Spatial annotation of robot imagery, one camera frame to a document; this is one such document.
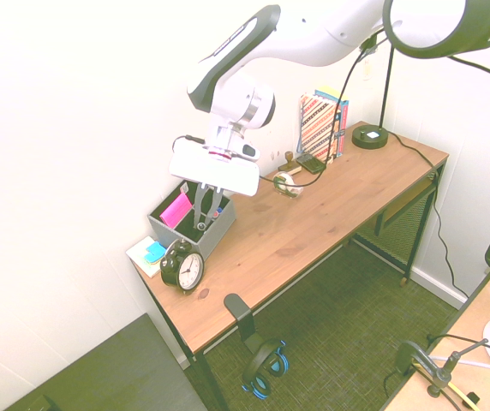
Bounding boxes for wooden desk with black frame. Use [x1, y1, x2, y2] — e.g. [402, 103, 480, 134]
[130, 121, 451, 411]

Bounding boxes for white notepad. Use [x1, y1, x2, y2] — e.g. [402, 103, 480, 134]
[125, 235, 170, 279]

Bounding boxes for thin black cable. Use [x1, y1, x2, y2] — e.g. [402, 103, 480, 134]
[426, 332, 488, 344]

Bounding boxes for black C-clamp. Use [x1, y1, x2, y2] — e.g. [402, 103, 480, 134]
[393, 340, 443, 389]

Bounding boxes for blue spine book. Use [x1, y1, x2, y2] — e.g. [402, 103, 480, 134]
[333, 98, 350, 159]

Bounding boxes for black twin-bell alarm clock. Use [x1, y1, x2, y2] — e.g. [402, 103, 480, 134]
[159, 238, 206, 294]

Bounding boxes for black headphone hook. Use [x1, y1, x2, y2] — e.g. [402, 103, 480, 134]
[223, 293, 268, 357]

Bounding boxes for black cabinet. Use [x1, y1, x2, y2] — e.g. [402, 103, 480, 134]
[2, 313, 210, 411]

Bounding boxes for grey clamp screw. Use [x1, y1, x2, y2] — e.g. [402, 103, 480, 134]
[426, 337, 490, 399]

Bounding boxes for pink sticky note pad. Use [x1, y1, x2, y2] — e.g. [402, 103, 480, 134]
[159, 191, 194, 228]

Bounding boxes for black desk lamp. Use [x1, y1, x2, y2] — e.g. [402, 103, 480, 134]
[351, 42, 397, 151]

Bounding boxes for blue and yellow sticky notes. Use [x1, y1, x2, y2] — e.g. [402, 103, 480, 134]
[142, 241, 168, 265]

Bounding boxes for clear tape dispenser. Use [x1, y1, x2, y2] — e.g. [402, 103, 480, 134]
[272, 170, 305, 200]

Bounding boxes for black calculator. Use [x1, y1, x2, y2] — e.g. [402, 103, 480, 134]
[295, 153, 327, 175]

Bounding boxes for striped patterned book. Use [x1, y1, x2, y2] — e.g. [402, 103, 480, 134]
[296, 86, 344, 164]

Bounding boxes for light wooden table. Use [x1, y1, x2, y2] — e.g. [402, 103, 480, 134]
[380, 252, 490, 411]

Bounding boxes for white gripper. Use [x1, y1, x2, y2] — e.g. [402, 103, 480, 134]
[168, 140, 262, 229]

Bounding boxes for wooden rubber stamp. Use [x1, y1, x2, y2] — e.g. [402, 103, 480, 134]
[278, 150, 303, 176]

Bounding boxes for yellow and black strap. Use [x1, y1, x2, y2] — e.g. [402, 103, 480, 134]
[445, 379, 482, 410]

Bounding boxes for grey desk organizer holder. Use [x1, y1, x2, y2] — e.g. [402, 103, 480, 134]
[147, 174, 237, 262]

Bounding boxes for black and blue headphones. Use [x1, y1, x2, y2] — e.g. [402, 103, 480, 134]
[240, 338, 290, 401]

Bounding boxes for white cable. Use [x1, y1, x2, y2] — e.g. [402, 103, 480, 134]
[431, 354, 490, 371]

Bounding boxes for black lamp power cable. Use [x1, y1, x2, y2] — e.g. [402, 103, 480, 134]
[385, 130, 471, 301]

